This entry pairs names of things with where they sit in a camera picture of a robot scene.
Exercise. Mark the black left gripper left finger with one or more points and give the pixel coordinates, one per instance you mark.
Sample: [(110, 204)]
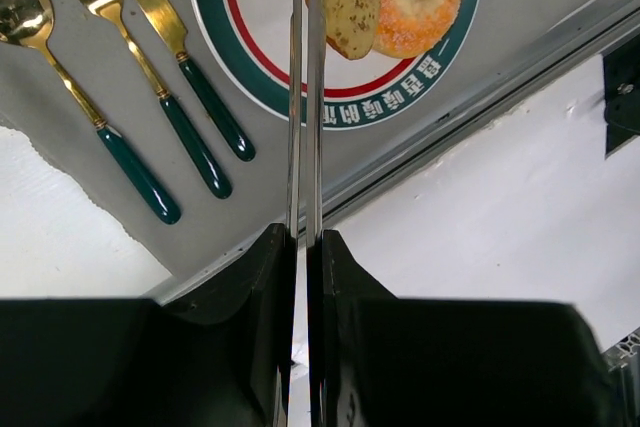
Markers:
[(217, 356)]

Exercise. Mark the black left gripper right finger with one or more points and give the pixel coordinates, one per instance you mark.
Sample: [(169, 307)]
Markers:
[(380, 360)]

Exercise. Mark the silver metal tongs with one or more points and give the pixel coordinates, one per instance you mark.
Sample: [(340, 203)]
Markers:
[(306, 101)]

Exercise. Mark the white plate teal red rim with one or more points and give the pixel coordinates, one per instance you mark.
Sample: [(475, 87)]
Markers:
[(250, 41)]

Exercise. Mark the grey placemat cloth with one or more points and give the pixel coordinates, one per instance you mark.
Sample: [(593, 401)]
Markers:
[(35, 100)]

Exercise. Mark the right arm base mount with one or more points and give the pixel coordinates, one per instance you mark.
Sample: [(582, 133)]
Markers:
[(621, 89)]

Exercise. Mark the gold knife green handle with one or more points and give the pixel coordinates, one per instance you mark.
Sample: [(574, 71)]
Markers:
[(171, 29)]

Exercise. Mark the gold spoon green handle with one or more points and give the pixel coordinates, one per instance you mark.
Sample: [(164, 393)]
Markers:
[(75, 87)]

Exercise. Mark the gold fork green handle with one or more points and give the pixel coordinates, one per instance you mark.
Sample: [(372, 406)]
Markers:
[(150, 77)]

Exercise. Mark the aluminium front rail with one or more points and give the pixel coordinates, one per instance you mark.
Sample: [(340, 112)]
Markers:
[(475, 107)]

